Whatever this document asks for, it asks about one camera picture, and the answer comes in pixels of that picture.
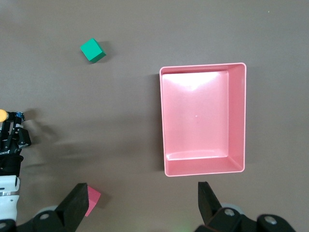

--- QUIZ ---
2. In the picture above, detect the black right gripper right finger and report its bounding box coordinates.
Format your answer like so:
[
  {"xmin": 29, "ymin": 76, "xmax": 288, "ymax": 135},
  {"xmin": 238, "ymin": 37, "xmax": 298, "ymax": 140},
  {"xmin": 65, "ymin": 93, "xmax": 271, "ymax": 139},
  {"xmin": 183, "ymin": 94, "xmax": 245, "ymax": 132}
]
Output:
[{"xmin": 194, "ymin": 181, "xmax": 296, "ymax": 232}]

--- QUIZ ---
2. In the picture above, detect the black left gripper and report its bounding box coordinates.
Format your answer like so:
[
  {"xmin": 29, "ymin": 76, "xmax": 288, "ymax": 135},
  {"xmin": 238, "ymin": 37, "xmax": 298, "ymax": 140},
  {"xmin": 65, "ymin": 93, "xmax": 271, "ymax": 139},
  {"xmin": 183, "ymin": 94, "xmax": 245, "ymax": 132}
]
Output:
[{"xmin": 0, "ymin": 118, "xmax": 32, "ymax": 177}]

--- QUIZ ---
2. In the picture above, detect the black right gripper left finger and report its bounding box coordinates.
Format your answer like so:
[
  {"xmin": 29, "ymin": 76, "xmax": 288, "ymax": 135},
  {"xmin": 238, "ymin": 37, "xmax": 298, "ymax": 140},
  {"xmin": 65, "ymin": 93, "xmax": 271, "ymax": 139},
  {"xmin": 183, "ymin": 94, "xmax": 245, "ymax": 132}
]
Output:
[{"xmin": 0, "ymin": 183, "xmax": 89, "ymax": 232}]

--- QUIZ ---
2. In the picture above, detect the orange mushroom push button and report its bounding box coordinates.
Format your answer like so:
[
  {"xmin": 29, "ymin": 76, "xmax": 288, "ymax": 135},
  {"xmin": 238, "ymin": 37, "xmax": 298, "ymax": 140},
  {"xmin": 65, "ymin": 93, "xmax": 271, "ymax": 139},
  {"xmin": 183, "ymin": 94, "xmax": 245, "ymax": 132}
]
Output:
[{"xmin": 0, "ymin": 108, "xmax": 26, "ymax": 123}]

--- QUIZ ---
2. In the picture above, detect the pink foam cube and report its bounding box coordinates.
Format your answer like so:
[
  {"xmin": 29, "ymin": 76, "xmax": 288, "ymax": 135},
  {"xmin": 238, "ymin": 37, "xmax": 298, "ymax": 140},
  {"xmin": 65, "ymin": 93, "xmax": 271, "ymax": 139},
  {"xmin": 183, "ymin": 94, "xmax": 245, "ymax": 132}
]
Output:
[{"xmin": 84, "ymin": 185, "xmax": 101, "ymax": 217}]

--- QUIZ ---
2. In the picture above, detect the pink plastic bin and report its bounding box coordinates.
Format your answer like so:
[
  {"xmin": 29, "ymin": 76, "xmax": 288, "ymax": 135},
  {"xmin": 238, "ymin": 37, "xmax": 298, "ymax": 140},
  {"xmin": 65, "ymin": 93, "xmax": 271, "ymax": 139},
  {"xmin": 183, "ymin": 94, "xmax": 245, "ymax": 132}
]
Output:
[{"xmin": 159, "ymin": 62, "xmax": 247, "ymax": 178}]

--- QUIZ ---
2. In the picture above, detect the brown table mat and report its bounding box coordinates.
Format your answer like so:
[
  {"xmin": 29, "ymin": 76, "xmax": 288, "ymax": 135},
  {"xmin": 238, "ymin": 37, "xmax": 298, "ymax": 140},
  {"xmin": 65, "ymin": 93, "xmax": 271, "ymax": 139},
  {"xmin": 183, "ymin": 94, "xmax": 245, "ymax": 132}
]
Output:
[{"xmin": 0, "ymin": 0, "xmax": 309, "ymax": 232}]

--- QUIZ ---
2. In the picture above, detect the green foam cube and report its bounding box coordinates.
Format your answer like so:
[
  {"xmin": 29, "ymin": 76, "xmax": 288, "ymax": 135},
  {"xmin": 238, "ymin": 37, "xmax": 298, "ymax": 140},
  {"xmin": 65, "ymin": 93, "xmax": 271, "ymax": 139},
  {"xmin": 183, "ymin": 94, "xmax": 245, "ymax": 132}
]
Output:
[{"xmin": 80, "ymin": 38, "xmax": 107, "ymax": 65}]

